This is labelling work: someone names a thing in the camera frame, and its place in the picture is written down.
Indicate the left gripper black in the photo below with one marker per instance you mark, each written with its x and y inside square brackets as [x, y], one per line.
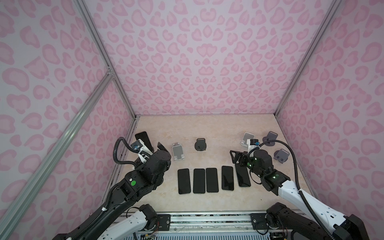
[161, 148]

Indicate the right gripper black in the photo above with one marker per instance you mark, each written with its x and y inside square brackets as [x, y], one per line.
[243, 155]

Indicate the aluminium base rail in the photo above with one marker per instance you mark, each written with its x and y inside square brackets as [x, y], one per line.
[193, 223]

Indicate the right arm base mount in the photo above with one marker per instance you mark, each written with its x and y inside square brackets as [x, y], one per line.
[266, 222]

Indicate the white triangular phone stand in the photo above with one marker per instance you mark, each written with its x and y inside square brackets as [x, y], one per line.
[246, 137]

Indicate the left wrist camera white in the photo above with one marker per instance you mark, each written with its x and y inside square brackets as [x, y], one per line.
[142, 150]

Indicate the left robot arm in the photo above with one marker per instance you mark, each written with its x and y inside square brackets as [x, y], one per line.
[145, 178]

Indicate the black phone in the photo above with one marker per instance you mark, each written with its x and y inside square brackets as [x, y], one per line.
[212, 180]
[227, 178]
[199, 181]
[145, 138]
[184, 181]

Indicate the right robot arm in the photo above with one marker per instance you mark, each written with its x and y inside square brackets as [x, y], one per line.
[320, 221]

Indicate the grey phone stand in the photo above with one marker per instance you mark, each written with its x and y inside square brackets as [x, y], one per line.
[269, 138]

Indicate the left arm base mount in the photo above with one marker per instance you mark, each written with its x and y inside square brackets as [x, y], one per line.
[158, 223]

